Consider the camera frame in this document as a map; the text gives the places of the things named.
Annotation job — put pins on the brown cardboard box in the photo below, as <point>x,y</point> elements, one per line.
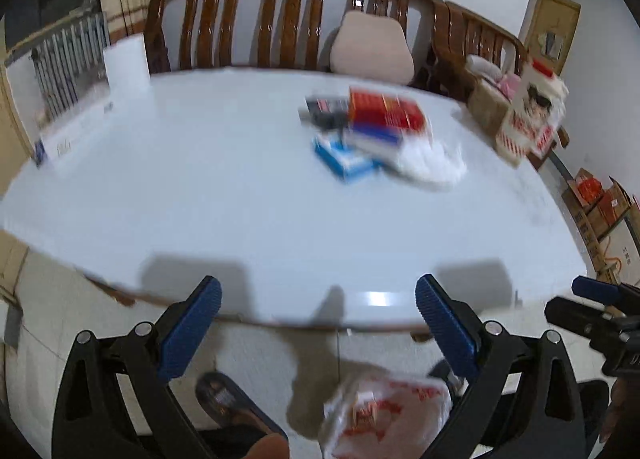
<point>487,101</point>

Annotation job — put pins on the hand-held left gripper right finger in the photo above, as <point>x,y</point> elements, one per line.
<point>445,326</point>

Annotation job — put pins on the dark blue and white box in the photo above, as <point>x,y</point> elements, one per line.
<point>375,140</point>

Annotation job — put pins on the clear red printed plastic bag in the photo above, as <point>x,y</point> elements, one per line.
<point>390,414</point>

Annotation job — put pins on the brown wooden bench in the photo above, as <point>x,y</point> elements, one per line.
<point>215,14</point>

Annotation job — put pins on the pink plastic bag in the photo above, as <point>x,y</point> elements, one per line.
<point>507,84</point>

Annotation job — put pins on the black box with red label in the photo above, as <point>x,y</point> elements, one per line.
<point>324,109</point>

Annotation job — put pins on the blue and white cartoon box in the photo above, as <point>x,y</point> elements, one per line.
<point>345,159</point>

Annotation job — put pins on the beige wooden cabinet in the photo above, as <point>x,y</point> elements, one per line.
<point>10,264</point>

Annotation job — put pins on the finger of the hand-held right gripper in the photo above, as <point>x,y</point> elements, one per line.
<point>595,290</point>
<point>570,315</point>

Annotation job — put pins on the beige wooden door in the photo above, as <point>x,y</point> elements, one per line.
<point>550,29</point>

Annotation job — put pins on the crumpled white plastic bag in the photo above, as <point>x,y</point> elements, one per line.
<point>430,164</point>

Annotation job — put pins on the white cardboard box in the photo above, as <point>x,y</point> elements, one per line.
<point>622,249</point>

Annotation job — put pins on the person's leg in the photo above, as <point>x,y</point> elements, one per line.
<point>270,446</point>

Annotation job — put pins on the cardboard box with red print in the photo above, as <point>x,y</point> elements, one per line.
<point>589,189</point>

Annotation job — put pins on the pale pink seat cushion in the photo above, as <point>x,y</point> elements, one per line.
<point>372,49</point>

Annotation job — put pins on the brown wooden armchair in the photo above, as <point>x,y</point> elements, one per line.
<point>465,34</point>

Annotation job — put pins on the dark sandal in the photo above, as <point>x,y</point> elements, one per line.
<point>225,399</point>

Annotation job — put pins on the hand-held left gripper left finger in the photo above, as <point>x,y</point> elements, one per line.
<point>192,324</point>

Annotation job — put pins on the white bag with red print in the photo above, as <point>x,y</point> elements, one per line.
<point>532,114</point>

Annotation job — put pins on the long white flat box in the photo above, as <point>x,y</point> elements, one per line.
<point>70,104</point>

